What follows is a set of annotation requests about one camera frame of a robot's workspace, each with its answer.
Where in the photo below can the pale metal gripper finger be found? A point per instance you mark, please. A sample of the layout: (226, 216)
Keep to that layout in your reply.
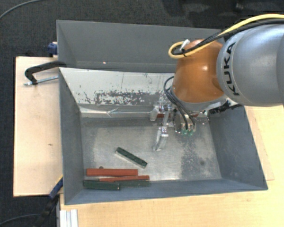
(161, 139)
(156, 112)

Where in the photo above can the dark green flat block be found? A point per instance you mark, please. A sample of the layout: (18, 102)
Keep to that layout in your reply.
(100, 185)
(136, 184)
(131, 157)

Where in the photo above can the grey metal bin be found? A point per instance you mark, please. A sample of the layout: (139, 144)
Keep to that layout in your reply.
(123, 136)

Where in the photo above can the red-brown flat block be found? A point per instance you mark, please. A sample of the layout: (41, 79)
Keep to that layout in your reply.
(111, 172)
(130, 178)

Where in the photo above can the black cylinder on white bracket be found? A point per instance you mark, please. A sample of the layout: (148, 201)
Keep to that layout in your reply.
(219, 109)

